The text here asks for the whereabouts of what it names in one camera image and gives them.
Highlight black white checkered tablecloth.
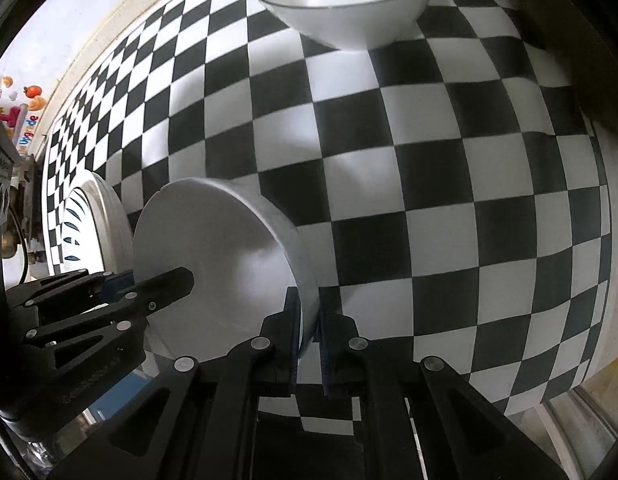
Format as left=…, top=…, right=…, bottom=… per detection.
left=42, top=0, right=614, bottom=436

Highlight plain white bowl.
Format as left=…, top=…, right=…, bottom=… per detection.
left=132, top=177, right=321, bottom=361

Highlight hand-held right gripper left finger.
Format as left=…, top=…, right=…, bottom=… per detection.
left=49, top=287, right=305, bottom=480

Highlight colourful wall stickers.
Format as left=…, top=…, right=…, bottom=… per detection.
left=0, top=75, right=45, bottom=156

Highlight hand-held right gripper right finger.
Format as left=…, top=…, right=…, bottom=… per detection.
left=316, top=290, right=570, bottom=480

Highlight wide white bowl dark rim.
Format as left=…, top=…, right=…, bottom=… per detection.
left=249, top=0, right=439, bottom=52

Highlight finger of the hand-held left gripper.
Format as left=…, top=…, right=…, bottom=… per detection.
left=23, top=266, right=196, bottom=401
left=6, top=269, right=135, bottom=311

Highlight white plate with dark stripes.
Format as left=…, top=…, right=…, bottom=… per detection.
left=48, top=170, right=136, bottom=281

